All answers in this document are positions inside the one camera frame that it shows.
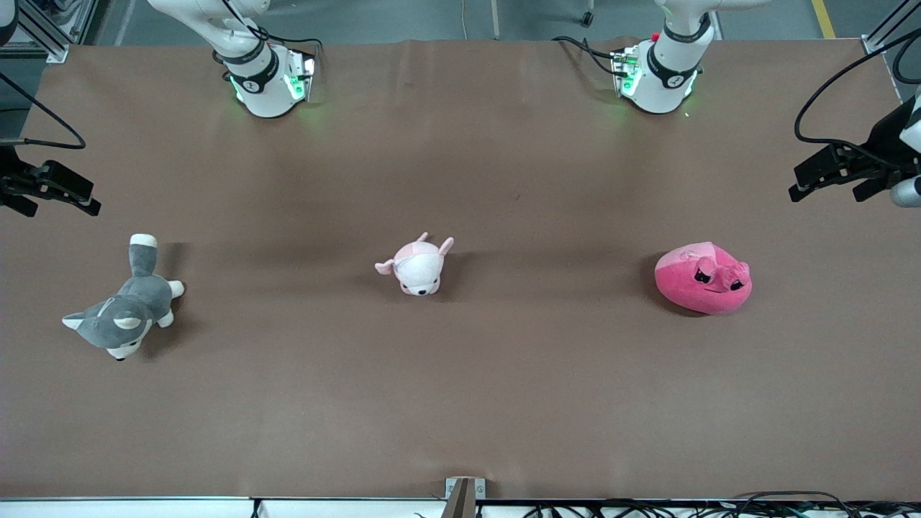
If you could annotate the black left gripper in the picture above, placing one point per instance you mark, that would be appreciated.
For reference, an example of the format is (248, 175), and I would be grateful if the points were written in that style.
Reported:
(884, 143)

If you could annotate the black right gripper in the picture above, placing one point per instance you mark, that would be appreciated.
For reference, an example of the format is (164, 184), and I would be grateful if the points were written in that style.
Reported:
(10, 180)

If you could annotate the hot pink round plush toy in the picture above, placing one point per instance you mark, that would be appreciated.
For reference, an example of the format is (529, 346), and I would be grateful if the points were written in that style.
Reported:
(701, 288)

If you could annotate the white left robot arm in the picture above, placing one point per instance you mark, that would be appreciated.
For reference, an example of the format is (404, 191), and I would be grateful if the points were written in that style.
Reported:
(658, 79)

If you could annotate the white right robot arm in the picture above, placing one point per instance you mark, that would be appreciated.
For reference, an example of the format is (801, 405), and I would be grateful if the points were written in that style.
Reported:
(262, 86)

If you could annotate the grey white husky plush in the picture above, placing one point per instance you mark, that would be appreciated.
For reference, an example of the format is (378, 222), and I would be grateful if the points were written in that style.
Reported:
(133, 306)

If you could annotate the black caster wheel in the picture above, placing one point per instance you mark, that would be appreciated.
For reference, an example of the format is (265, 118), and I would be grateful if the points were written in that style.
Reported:
(588, 18)

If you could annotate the light pink white plush dog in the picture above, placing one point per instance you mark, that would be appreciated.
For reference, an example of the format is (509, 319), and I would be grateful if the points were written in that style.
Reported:
(419, 270)

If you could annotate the large table cover sheet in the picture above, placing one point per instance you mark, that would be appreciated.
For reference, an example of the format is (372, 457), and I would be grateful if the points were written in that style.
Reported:
(504, 396)

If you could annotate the aluminium frame post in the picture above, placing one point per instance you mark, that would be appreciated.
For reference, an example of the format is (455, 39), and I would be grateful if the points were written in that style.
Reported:
(888, 29)
(43, 32)

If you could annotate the white table edge rail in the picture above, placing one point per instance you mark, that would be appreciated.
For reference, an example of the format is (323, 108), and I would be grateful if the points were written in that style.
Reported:
(129, 508)

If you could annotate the metal table edge bracket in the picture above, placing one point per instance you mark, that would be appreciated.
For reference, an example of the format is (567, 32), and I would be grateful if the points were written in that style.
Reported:
(464, 496)

